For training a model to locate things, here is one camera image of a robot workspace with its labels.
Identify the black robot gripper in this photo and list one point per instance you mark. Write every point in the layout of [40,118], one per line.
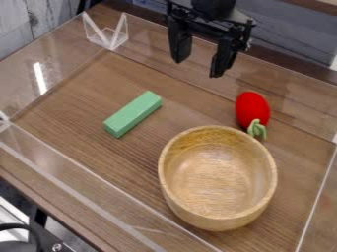
[212,18]

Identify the green rectangular block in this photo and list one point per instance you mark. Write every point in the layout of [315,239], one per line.
[132,114]

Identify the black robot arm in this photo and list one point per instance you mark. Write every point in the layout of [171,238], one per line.
[212,18]

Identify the brown wooden bowl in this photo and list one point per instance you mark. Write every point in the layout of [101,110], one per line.
[219,177]

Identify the red plush strawberry toy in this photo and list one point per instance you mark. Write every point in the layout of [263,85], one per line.
[253,114]

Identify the clear acrylic tray wall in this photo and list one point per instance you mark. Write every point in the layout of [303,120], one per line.
[98,210]

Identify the black table leg bracket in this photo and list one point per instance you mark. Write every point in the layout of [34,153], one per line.
[50,242]

